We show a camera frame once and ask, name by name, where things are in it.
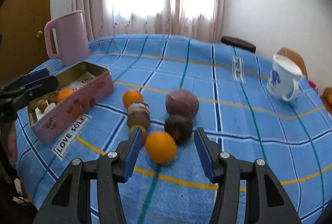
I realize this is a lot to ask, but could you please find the orange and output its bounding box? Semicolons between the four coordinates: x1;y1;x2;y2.
123;89;144;108
56;88;75;103
145;131;177;165

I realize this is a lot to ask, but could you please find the pink electric kettle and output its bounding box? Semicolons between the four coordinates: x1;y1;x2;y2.
44;10;90;66

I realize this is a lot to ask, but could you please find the dark passion fruit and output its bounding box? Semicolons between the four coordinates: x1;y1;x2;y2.
164;115;192;145

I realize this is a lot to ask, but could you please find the paper sheet in tin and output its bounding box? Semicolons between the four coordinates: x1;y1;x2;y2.
32;72;96;122

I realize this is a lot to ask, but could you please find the pink metal tin box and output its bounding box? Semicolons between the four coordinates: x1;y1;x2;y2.
28;61;114;145

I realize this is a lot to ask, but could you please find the brown wrinkled passion fruit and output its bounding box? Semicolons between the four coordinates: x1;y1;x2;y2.
47;91;59;104

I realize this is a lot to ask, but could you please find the dark round stool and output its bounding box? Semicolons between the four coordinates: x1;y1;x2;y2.
221;36;256;53

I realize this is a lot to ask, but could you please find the person's hand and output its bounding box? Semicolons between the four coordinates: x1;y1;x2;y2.
7;122;18;165

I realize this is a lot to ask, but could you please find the large purple round fruit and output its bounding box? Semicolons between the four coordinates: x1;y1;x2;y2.
165;88;199;119

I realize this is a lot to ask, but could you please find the striped cylindrical cake piece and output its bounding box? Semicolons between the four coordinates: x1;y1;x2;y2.
127;102;151;129

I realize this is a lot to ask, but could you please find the small yellow-green fruit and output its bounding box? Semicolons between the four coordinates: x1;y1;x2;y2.
128;125;147;145

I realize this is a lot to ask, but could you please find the white blue enamel mug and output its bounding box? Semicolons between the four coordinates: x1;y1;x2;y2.
267;54;303;102

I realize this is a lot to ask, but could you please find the wooden door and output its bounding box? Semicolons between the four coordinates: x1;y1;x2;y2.
1;0;51;83

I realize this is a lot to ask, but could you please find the orange leather sofa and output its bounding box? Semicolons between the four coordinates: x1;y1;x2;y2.
321;87;332;115

